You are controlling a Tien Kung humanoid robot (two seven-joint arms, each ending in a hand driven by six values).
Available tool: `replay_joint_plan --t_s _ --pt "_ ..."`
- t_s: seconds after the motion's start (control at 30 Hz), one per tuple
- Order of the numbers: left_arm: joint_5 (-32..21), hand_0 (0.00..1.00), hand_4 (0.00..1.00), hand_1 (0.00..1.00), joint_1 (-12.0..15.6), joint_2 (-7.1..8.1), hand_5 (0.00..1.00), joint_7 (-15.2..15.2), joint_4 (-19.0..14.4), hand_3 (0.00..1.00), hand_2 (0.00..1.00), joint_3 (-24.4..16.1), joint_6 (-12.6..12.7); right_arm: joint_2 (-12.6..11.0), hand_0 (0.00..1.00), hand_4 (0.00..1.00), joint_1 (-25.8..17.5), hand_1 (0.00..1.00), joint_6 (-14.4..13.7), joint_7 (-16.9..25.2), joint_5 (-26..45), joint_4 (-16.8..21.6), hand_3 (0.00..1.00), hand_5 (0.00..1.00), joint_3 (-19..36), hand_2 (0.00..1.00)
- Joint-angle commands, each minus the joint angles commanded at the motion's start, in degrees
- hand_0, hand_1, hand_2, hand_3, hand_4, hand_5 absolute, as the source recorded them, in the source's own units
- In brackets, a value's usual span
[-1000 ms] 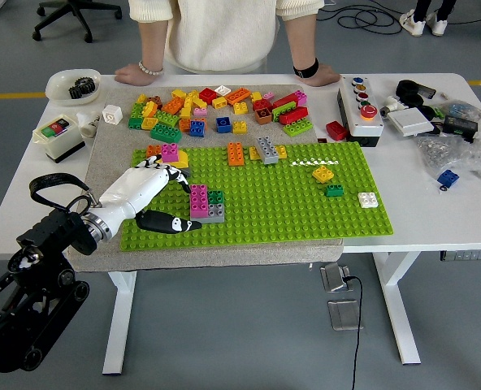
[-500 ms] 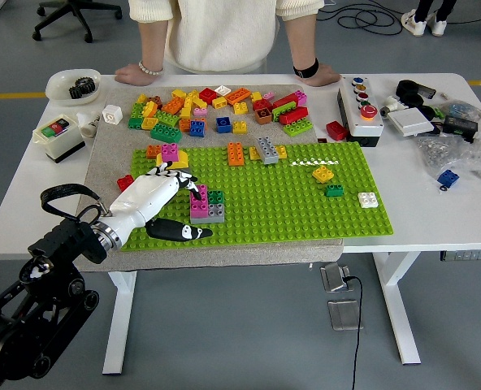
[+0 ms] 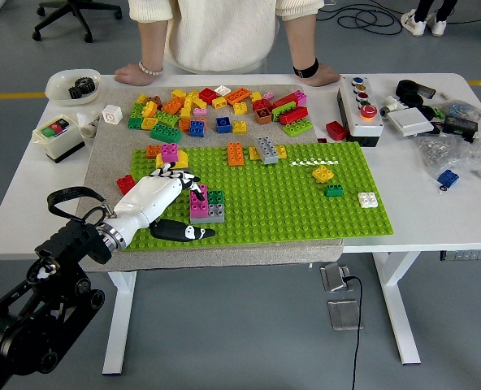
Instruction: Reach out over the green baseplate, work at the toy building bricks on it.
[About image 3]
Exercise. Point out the black wristwatch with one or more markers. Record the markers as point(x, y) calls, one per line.
point(305, 70)

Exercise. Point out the blue two-by-two brick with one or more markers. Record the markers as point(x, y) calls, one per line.
point(197, 129)
point(447, 177)

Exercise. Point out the clear bags of screws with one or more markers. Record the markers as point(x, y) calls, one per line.
point(456, 154)

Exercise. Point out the long lime brick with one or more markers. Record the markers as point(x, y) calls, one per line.
point(283, 109)

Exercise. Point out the red two-by-two brick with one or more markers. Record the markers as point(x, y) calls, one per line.
point(207, 95)
point(125, 185)

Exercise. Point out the person's right hand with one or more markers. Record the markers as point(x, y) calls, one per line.
point(133, 76)

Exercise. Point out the brown hollow brick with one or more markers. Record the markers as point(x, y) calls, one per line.
point(263, 116)

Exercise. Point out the red two-by-four brick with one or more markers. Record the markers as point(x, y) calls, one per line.
point(294, 115)

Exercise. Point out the small light pink brick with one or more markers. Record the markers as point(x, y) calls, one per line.
point(268, 96)

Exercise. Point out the yellow arch brick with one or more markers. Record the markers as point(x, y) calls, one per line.
point(183, 158)

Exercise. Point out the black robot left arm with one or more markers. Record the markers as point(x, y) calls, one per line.
point(70, 248)

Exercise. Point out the green studded baseplate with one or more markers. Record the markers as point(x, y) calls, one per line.
point(285, 219)

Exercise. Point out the grey two-by-four brick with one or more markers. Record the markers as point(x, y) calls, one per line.
point(267, 151)
point(216, 213)

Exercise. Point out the white bowl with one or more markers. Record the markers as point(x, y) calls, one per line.
point(59, 95)

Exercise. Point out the white red-green switch box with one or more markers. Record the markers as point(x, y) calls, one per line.
point(58, 136)

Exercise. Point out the black round part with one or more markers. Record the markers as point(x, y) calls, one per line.
point(427, 111)

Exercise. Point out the yellow two-by-two brick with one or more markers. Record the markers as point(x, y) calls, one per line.
point(239, 127)
point(240, 107)
point(282, 152)
point(322, 174)

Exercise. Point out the long red brick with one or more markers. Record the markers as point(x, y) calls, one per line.
point(285, 100)

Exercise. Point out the metal floor plate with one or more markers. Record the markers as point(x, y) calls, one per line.
point(344, 315)

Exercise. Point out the black gear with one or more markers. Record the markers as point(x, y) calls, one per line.
point(85, 84)
point(75, 93)

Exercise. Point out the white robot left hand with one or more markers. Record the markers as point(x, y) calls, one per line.
point(147, 199)

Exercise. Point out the white two-by-two brick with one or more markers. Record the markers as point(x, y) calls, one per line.
point(367, 200)

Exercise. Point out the white tube fitting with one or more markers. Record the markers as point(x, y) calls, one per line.
point(87, 125)

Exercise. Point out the person's left hand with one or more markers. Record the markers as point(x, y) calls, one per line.
point(323, 76)

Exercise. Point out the dark green two-by-four brick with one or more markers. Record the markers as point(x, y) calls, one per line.
point(165, 133)

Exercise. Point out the grey-brown mat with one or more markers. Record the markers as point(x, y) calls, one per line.
point(224, 258)

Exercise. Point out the black office chair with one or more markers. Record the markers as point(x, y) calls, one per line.
point(79, 7)

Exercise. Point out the push-button control box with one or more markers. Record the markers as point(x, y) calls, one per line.
point(360, 122)

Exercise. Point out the yellow-orange brick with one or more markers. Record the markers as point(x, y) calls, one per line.
point(149, 109)

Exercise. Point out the black adapter box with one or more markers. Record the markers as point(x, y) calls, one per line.
point(460, 126)

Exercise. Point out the dark green two-by-two brick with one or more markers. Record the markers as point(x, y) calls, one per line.
point(334, 190)
point(135, 122)

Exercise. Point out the orange two-by-four brick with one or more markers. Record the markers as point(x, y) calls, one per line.
point(235, 154)
point(152, 151)
point(172, 105)
point(237, 96)

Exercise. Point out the white table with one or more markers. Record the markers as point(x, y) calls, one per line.
point(427, 219)

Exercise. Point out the small yellow brick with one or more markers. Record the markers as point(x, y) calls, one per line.
point(256, 96)
point(253, 153)
point(141, 98)

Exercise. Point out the white cube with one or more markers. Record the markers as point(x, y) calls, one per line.
point(111, 114)

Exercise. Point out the table height control panel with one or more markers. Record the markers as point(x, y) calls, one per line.
point(470, 256)

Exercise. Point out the white plug fitting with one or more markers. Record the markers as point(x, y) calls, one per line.
point(391, 105)

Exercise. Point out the person's right forearm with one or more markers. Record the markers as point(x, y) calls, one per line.
point(153, 40)

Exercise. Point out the white flat switch plate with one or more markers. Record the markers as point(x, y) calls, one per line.
point(410, 122)

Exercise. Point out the blue hollow brick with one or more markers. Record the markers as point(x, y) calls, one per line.
point(223, 125)

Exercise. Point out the person's left forearm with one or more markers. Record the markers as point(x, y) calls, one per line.
point(299, 40)

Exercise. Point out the long yellow brick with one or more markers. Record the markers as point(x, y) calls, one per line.
point(187, 107)

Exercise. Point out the person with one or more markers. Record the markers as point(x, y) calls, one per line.
point(417, 22)
point(220, 32)

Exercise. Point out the metal floor socket box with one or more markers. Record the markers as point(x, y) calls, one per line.
point(336, 277)

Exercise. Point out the lime two-by-four brick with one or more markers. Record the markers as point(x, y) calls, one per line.
point(297, 128)
point(166, 118)

